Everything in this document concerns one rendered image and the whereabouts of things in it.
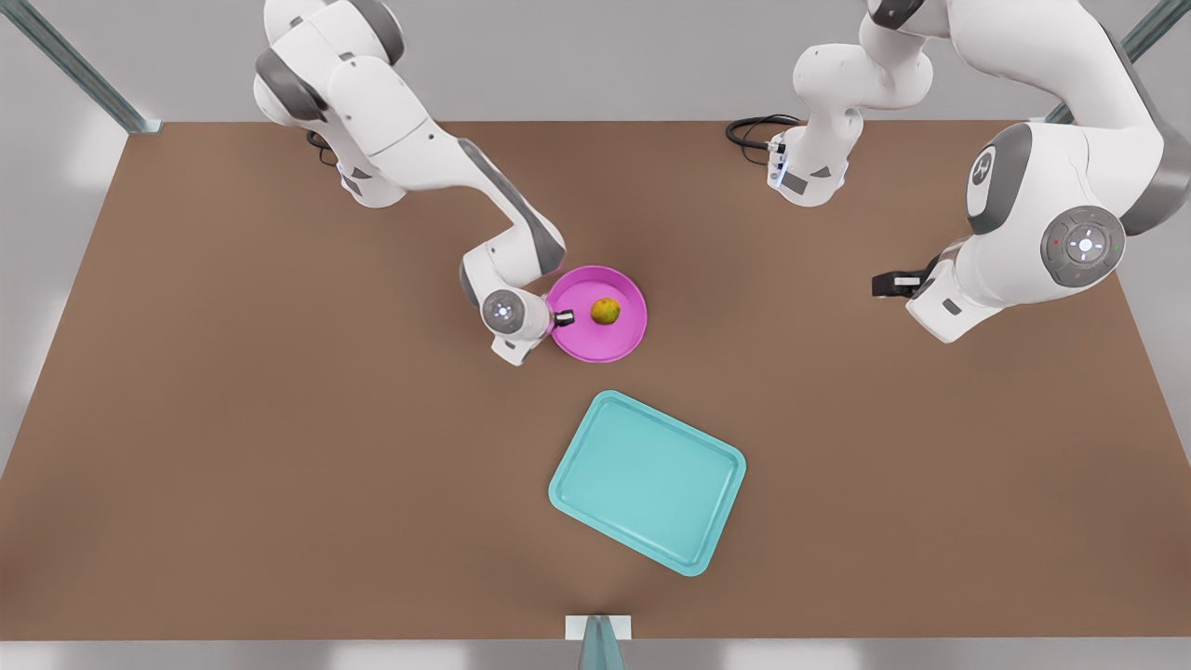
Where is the magenta round plate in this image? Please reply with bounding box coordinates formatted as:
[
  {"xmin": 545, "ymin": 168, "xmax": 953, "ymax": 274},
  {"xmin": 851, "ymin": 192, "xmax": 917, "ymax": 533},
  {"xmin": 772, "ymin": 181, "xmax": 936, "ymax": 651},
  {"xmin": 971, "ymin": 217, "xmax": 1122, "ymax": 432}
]
[{"xmin": 544, "ymin": 265, "xmax": 648, "ymax": 364}]

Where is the turquoise rectangular tray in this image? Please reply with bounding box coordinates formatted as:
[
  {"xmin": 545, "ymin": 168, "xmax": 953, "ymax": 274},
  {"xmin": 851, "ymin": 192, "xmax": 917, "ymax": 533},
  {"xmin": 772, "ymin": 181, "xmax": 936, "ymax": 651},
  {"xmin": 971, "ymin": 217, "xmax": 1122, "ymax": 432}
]
[{"xmin": 548, "ymin": 390, "xmax": 747, "ymax": 577}]

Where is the silver frame post with foot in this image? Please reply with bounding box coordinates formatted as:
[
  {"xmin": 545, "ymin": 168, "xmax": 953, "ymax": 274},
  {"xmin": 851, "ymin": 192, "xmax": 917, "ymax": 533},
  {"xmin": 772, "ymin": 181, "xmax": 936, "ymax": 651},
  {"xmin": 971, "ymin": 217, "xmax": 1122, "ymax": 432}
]
[{"xmin": 566, "ymin": 614, "xmax": 633, "ymax": 670}]

